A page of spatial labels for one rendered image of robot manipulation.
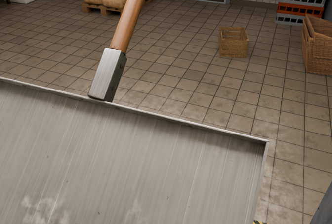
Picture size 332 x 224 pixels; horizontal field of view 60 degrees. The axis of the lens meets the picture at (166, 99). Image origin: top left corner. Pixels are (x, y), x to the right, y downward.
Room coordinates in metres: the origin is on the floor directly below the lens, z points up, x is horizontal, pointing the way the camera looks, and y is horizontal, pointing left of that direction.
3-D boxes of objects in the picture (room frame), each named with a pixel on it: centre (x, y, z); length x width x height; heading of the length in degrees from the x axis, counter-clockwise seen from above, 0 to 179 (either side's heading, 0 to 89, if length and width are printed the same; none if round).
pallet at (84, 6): (4.99, 0.75, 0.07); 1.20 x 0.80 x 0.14; 158
